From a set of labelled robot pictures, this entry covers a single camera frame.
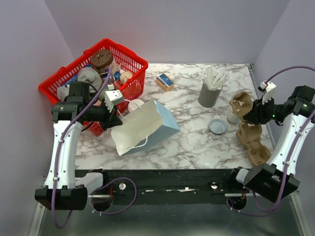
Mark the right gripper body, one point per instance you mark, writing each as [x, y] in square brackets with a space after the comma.
[268, 111]

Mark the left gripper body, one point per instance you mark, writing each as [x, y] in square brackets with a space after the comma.
[106, 116]

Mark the white paper bag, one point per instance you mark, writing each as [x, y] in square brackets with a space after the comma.
[143, 128]

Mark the white coffee cup lid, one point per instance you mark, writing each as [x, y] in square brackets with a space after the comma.
[134, 105]

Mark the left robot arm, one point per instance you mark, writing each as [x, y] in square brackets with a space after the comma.
[61, 191]

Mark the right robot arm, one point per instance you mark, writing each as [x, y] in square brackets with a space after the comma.
[297, 118]

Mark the brown cardboard cup carrier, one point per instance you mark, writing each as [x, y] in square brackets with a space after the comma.
[249, 136]

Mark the red plastic shopping basket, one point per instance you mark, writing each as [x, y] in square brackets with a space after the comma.
[126, 73]

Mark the grey crumpled paper bag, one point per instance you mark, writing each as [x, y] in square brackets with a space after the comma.
[90, 76]

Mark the white printed plastic bag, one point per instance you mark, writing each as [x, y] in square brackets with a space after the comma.
[63, 92]

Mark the grey straw holder cup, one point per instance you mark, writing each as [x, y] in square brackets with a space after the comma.
[208, 98]

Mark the brown round lid container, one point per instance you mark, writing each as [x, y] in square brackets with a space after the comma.
[101, 59]

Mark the small blue orange box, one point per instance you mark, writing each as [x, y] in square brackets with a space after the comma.
[165, 82]

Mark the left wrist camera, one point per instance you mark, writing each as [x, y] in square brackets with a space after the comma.
[113, 97]

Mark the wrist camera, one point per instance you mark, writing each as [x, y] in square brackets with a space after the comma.
[113, 97]
[268, 89]

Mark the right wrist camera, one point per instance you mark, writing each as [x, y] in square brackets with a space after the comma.
[268, 89]

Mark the black mounting rail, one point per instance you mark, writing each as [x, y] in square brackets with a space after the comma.
[199, 186]

